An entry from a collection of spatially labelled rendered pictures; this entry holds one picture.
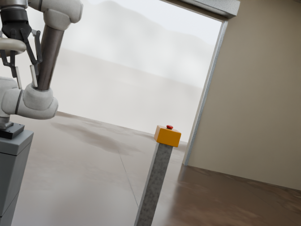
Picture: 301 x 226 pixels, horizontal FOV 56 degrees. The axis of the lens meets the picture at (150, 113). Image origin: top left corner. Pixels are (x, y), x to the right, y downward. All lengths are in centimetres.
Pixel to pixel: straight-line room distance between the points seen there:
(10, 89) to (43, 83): 19
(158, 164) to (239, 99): 504
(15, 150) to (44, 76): 42
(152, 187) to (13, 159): 74
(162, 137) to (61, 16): 78
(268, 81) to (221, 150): 183
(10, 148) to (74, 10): 78
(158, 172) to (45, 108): 74
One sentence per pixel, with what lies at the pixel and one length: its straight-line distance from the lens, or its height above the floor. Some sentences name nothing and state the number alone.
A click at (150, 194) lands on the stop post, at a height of 71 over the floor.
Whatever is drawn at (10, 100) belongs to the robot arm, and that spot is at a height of 100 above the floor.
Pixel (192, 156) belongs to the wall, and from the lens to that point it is 625.
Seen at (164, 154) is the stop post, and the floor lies 94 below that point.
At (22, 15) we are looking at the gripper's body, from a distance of 97.
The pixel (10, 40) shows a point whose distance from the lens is 83.
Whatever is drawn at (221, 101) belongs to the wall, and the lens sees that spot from 629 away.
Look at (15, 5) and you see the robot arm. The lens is 97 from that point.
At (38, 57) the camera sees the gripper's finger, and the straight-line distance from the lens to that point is 98.
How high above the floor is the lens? 123
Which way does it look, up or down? 3 degrees down
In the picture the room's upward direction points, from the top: 15 degrees clockwise
